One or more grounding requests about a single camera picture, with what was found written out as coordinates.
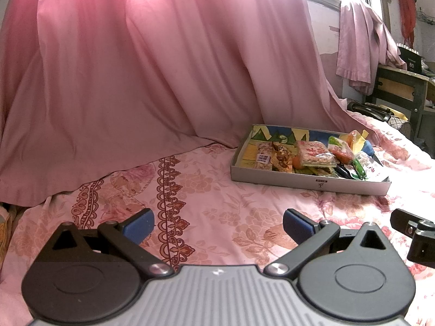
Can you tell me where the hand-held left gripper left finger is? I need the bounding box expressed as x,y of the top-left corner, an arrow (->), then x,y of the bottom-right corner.
41,208 -> 175,277

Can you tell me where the green yellow snack packet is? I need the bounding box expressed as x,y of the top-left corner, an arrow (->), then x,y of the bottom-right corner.
299,166 -> 337,177

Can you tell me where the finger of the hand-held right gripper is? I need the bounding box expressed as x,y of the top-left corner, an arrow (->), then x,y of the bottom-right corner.
390,208 -> 435,237

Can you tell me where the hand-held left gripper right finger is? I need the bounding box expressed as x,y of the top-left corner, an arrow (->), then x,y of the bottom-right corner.
263,208 -> 397,277

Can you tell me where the shallow cardboard box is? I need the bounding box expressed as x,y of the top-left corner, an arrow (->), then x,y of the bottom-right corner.
230,124 -> 392,196

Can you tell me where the red hanging decoration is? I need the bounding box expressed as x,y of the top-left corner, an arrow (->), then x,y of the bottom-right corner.
396,0 -> 417,49

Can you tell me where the pink hanging garment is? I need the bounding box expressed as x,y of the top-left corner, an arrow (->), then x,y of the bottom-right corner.
336,0 -> 407,96

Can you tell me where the dark wooden desk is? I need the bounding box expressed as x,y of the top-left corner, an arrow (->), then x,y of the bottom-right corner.
365,64 -> 435,143

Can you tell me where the white dotted snack packet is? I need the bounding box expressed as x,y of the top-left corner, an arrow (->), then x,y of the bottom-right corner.
357,151 -> 390,181

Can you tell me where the black bag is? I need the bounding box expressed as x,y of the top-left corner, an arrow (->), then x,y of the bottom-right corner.
347,101 -> 391,120

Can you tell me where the clear red print snack packet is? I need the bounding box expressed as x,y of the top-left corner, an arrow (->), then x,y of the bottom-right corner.
295,140 -> 335,169

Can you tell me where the yellow snack bar packet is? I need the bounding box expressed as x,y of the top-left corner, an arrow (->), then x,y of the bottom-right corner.
253,143 -> 276,171

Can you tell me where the blue stick packet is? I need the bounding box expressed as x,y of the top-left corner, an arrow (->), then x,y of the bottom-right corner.
335,165 -> 356,179

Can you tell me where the pink curtain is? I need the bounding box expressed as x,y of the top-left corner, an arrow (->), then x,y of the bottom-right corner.
0,0 -> 357,208

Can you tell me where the black box with white number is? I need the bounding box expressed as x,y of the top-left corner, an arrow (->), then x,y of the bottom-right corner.
396,42 -> 422,74

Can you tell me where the green snack stick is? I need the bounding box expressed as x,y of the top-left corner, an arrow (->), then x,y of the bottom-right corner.
352,158 -> 369,180

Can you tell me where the pink floral bedsheet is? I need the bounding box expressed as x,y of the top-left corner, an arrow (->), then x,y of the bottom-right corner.
0,109 -> 435,326

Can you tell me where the orange brown snack packet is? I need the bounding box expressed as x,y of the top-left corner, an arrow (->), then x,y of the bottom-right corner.
272,143 -> 295,173

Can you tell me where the wire wall shelf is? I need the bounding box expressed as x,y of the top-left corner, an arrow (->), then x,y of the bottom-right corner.
416,10 -> 435,25

